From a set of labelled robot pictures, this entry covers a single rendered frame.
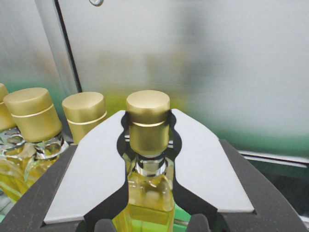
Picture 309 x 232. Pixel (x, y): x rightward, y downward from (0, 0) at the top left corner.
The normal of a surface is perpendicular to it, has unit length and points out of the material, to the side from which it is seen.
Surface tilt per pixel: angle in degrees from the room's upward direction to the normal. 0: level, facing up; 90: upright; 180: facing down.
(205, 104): 90
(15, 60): 91
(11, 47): 91
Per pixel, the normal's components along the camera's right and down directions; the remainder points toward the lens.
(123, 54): -0.22, 0.51
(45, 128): 0.73, 0.35
